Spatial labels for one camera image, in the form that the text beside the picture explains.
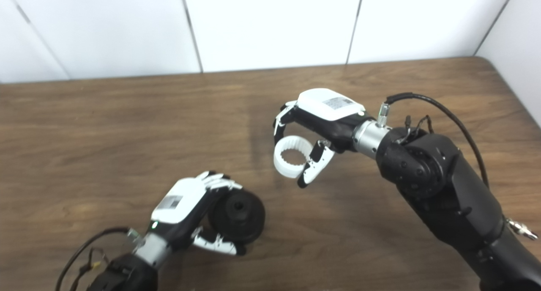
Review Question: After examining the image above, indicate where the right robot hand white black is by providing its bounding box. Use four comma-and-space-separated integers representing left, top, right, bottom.
273, 88, 377, 189

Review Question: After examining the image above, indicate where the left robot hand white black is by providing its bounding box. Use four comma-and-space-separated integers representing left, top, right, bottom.
150, 170, 246, 256

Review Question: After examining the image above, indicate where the round black stepped part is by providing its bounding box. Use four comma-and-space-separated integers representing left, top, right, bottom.
208, 189, 266, 244

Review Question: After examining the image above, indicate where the white toothed ring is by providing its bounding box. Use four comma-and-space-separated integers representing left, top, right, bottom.
273, 136, 315, 179

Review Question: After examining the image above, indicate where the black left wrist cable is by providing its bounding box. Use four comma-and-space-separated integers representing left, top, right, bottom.
55, 227, 142, 291

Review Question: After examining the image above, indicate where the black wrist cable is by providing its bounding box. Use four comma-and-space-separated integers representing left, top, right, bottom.
378, 92, 491, 188
55, 227, 142, 291

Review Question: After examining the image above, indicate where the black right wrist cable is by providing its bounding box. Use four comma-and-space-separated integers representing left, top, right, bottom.
378, 92, 491, 188

